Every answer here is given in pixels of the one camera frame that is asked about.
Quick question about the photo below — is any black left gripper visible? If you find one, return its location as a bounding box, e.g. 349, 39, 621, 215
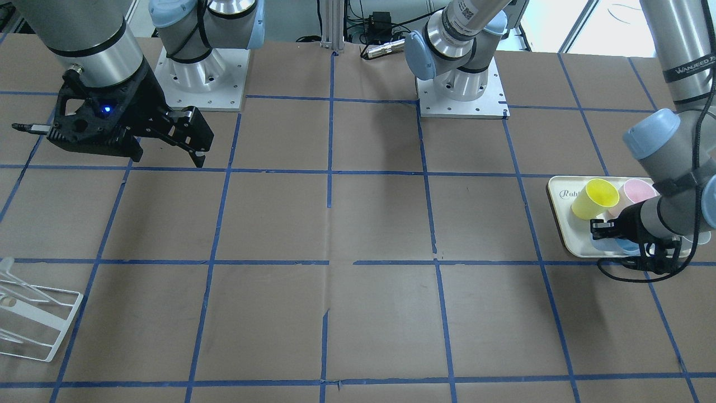
590, 203, 680, 275

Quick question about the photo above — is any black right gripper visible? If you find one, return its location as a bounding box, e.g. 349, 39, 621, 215
12, 60, 213, 168

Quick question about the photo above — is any light blue plastic cup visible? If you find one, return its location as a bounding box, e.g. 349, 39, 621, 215
591, 238, 641, 256

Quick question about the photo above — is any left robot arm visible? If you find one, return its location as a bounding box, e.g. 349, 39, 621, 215
404, 1, 714, 282

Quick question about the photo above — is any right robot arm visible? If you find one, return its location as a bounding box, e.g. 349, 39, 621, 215
12, 1, 265, 168

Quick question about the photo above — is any yellow plastic cup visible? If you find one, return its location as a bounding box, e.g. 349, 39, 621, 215
571, 178, 620, 221

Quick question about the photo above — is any pink plastic cup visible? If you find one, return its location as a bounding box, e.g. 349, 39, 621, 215
607, 178, 659, 218

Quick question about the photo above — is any cream serving tray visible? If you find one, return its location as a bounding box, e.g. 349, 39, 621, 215
546, 176, 694, 259

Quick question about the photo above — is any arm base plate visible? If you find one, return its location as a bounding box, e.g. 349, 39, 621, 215
154, 49, 251, 112
415, 58, 511, 119

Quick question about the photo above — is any aluminium frame post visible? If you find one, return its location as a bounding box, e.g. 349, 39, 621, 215
319, 0, 347, 55

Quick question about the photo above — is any white wire cup rack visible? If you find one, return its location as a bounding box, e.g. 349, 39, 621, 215
1, 257, 84, 363

